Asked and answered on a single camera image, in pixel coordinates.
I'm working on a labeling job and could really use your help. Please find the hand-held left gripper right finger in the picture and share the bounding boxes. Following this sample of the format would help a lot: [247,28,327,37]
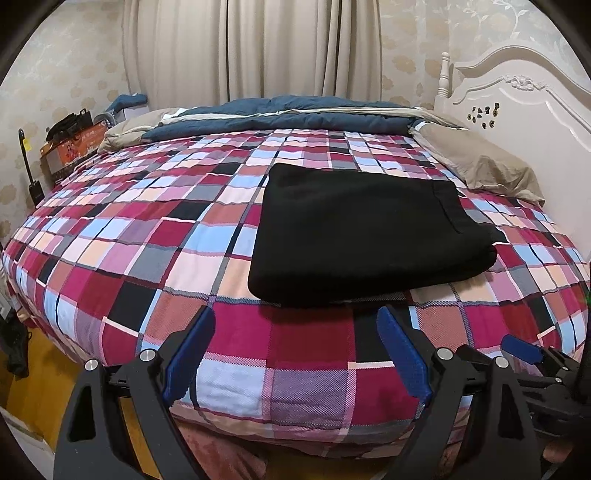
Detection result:
[375,304,542,480]

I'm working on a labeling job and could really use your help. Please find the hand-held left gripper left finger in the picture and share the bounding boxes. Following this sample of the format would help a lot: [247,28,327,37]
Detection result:
[53,305,218,480]

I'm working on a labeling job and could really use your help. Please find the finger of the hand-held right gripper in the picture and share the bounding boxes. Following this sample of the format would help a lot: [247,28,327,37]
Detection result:
[501,334,583,403]

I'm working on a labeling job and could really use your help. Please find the black pants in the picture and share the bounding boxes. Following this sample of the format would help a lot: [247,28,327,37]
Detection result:
[247,162,498,309]

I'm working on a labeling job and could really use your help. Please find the plaid bed sheet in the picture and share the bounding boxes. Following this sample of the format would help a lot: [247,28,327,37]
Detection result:
[2,126,591,450]

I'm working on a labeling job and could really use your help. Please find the dark hanging garment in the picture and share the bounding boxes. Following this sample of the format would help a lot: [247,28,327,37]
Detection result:
[0,313,32,378]

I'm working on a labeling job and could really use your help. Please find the beige pillow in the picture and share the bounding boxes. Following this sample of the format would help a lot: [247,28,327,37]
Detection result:
[409,121,546,206]

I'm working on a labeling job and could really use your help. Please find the black handheld radio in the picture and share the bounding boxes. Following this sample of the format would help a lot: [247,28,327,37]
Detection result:
[17,129,45,207]

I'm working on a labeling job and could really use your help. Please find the orange printed box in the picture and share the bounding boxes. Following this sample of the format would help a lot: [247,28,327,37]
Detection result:
[39,121,112,182]

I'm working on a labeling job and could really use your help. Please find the cluster of dark stickers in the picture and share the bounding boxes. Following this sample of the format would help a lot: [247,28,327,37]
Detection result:
[467,104,502,127]

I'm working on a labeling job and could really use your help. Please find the white carved headboard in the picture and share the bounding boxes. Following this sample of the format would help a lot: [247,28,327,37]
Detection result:
[434,41,591,241]

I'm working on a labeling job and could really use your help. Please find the blue cloth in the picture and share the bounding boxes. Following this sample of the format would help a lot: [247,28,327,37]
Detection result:
[107,93,149,117]

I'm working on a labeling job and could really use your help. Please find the blue and beige quilt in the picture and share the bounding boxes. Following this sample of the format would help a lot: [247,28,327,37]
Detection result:
[98,95,455,154]

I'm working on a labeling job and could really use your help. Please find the black bag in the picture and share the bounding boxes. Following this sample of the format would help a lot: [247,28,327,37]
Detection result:
[45,107,96,142]

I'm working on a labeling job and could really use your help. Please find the beige curtain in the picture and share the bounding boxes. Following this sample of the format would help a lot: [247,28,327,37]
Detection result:
[122,0,384,109]

